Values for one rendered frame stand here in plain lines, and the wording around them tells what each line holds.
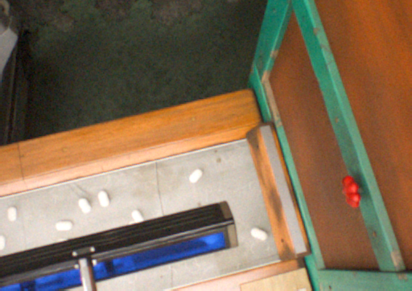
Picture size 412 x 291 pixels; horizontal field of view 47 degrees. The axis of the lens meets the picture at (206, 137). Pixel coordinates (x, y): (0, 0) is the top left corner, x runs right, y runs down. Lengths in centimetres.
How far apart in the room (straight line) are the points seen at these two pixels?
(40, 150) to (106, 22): 108
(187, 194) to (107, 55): 109
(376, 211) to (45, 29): 181
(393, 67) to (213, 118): 68
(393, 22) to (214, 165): 72
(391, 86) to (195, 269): 72
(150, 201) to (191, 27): 113
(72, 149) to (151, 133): 19
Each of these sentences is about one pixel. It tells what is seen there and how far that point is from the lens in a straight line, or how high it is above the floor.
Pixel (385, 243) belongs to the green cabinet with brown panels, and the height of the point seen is 126.
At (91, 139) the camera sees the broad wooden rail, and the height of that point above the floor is 76.
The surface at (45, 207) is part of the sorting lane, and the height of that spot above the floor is 74.
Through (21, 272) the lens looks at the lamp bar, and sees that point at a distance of 80.
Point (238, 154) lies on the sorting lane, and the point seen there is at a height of 74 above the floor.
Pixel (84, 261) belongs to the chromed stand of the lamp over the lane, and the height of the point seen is 112.
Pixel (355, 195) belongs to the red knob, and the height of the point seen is 126.
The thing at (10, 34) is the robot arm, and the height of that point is 109.
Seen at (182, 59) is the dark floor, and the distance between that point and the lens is 205.
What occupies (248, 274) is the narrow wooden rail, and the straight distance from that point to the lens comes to 111.
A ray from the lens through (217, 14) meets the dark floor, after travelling 215.
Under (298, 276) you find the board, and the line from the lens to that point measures 111.
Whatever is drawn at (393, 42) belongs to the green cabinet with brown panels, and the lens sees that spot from 52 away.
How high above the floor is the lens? 187
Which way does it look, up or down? 75 degrees down
